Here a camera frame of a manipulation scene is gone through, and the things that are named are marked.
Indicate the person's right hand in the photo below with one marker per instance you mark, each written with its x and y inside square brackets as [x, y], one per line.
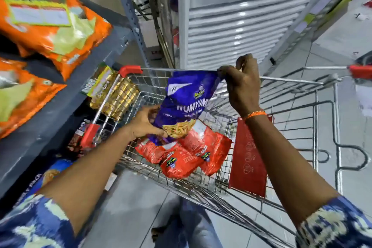
[242, 88]

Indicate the person's left hand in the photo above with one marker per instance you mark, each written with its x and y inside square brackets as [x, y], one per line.
[141, 125]

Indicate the person's left thumb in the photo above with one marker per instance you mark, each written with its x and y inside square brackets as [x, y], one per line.
[158, 133]

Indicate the person's right thumb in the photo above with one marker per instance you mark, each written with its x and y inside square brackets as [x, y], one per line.
[225, 71]

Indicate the purple snack packet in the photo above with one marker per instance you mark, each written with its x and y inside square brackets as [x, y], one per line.
[183, 102]

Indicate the person's right forearm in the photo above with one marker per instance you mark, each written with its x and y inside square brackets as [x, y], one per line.
[284, 169]

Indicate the person's left forearm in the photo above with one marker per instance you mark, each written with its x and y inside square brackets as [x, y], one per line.
[87, 175]

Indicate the white slatted panel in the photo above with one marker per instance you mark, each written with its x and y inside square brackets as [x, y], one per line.
[232, 24]

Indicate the gold snack packet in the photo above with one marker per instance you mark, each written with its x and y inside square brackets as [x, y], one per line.
[125, 97]

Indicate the orange thread wristband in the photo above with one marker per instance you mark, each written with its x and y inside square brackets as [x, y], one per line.
[255, 114]

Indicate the large red snack packet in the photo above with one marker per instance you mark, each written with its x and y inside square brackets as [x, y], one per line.
[215, 147]

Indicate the dark red packet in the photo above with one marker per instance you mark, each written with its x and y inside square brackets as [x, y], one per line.
[74, 140]

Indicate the red cart seat flap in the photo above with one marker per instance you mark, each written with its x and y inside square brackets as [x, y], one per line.
[247, 157]

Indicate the blue jeans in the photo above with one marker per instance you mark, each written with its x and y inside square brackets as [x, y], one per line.
[191, 227]

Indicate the grey metal shelf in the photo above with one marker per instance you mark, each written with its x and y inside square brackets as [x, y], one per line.
[58, 111]

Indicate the blue snack packet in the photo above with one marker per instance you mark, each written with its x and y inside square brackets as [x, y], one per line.
[55, 169]

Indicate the orange snack packet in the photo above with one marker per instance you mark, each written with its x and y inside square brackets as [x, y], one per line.
[26, 96]
[43, 24]

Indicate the blue patterned shirt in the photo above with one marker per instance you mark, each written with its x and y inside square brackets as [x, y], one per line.
[29, 223]

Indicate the metal rack rail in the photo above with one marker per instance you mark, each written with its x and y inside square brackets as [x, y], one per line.
[158, 24]

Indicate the grey perforated shelf post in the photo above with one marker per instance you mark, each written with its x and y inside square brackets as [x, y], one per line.
[128, 9]

